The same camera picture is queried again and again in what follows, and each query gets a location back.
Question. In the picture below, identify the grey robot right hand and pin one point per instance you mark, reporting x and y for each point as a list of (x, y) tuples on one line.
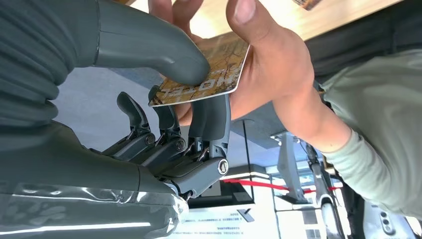
[(66, 165)]

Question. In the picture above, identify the person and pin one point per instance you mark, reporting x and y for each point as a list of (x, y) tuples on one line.
[(379, 115)]

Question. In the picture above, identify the black pole stanchion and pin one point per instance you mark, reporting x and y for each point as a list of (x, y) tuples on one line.
[(248, 158)]

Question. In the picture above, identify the grey kiosk stand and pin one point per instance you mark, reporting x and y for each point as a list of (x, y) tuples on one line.
[(286, 165)]

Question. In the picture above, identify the red barrier belt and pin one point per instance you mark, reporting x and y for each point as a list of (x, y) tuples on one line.
[(263, 184)]

